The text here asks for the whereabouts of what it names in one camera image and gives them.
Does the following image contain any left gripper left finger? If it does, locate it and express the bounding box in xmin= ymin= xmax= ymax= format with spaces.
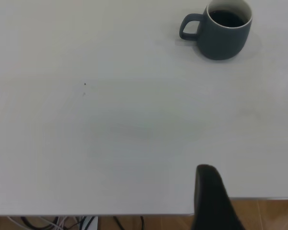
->
xmin=191 ymin=164 xmax=246 ymax=230

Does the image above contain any grey ceramic mug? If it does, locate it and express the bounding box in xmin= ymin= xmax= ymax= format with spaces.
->
xmin=179 ymin=0 xmax=253 ymax=61

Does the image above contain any dark coffee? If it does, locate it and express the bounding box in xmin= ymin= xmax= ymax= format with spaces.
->
xmin=208 ymin=9 xmax=246 ymax=28

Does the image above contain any white power strip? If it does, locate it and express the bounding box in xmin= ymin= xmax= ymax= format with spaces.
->
xmin=82 ymin=215 xmax=99 ymax=230

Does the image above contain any white cable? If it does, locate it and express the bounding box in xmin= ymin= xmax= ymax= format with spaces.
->
xmin=54 ymin=216 xmax=71 ymax=230
xmin=6 ymin=216 xmax=57 ymax=228

